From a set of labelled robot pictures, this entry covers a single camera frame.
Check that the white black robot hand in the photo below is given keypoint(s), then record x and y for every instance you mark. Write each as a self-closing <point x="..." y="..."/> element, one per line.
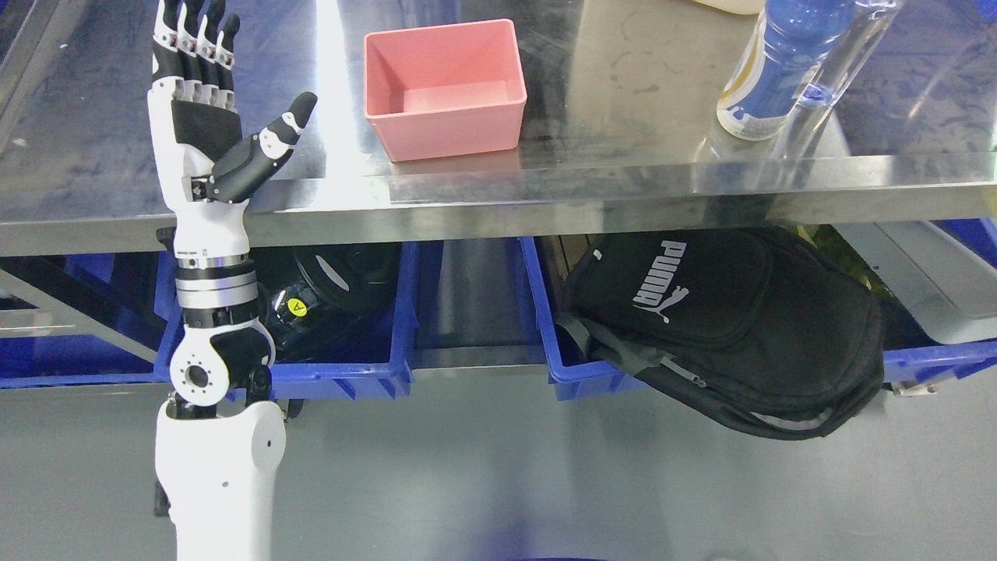
<point x="196" y="131"/>

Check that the pink plastic storage box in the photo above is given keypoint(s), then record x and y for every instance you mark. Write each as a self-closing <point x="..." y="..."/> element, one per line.
<point x="445" y="91"/>

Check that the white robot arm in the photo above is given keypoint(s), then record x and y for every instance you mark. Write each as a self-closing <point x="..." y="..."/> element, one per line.
<point x="220" y="436"/>

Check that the black device with yellow sticker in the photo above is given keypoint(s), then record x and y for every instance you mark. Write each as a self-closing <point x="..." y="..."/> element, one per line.
<point x="312" y="297"/>

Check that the blue bin far left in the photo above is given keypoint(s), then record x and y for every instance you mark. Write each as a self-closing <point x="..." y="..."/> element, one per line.
<point x="93" y="318"/>

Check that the blue bin with black device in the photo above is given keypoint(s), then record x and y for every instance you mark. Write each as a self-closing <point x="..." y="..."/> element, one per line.
<point x="350" y="374"/>

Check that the blue bin under backpack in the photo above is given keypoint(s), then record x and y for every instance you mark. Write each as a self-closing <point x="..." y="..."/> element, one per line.
<point x="911" y="367"/>

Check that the yellow capped plastic bottle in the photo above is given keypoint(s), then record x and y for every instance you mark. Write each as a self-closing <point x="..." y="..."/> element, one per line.
<point x="789" y="43"/>

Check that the black Puma backpack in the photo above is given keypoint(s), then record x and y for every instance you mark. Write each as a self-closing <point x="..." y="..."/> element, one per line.
<point x="752" y="327"/>

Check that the clear plastic water bottle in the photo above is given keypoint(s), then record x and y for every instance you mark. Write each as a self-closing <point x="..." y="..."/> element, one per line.
<point x="869" y="22"/>

